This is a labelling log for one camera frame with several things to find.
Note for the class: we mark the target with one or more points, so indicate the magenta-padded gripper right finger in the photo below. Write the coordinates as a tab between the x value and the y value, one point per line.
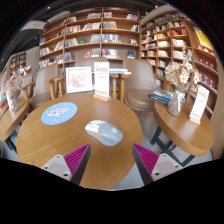
148	160

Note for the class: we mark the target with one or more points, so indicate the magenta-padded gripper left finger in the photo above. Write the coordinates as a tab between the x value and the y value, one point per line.
75	160

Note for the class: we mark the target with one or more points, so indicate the grey computer mouse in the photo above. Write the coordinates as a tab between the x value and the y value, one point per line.
106	133

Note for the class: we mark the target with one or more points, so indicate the round blue mouse pad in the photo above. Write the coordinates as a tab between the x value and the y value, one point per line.
59	113

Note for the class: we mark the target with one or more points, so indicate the round wooden side table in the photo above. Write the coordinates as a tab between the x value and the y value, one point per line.
183	130
11	121

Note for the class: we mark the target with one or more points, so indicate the brown padded wooden armchair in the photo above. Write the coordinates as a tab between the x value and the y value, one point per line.
88	62
141	86
43	83

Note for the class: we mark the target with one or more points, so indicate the small white table sign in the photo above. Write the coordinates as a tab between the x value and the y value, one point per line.
199	103

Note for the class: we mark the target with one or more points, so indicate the white framed floral picture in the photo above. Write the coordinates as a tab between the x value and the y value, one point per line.
79	80

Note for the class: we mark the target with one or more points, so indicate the white sign in wooden base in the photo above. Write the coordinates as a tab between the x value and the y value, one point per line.
101	80

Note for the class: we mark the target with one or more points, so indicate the glass vase with pink flowers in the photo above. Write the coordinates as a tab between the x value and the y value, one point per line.
13	96

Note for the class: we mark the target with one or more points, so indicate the stack of blue books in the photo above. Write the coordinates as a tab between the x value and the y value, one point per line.
120	71

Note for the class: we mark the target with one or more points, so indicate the distant wooden shelf unit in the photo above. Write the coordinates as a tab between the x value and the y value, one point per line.
18	61

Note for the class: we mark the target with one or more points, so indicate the tall angled wooden bookshelf unit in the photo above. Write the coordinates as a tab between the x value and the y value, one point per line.
173	43

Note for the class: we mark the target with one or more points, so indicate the wide wooden bookshelf unit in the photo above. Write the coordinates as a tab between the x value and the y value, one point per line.
93	33

